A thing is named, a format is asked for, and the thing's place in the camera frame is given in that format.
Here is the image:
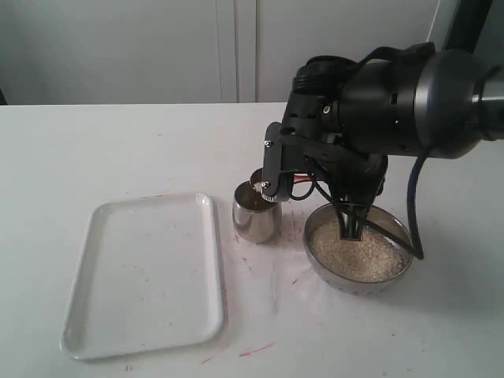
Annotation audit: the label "brown wooden spoon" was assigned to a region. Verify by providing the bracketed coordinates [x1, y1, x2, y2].
[249, 168, 310, 194]

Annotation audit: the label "dark vertical post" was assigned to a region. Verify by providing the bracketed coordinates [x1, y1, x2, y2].
[442, 0, 493, 54]

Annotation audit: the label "steel cup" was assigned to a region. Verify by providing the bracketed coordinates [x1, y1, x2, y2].
[232, 182, 283, 243]

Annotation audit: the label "steel bowl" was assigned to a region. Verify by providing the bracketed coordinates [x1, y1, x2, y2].
[303, 204, 413, 296]

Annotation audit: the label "beige grains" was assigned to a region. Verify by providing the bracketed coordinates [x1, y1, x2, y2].
[309, 220, 405, 282]

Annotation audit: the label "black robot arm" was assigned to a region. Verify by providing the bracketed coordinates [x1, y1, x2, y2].
[261, 43, 503, 239]

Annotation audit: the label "white rectangular plastic tray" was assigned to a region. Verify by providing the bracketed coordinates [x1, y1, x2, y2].
[60, 193, 224, 361]

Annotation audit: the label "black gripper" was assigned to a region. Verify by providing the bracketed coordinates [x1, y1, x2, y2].
[261, 57, 387, 240]

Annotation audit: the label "white cabinet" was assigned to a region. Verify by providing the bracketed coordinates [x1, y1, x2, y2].
[1, 0, 458, 105]

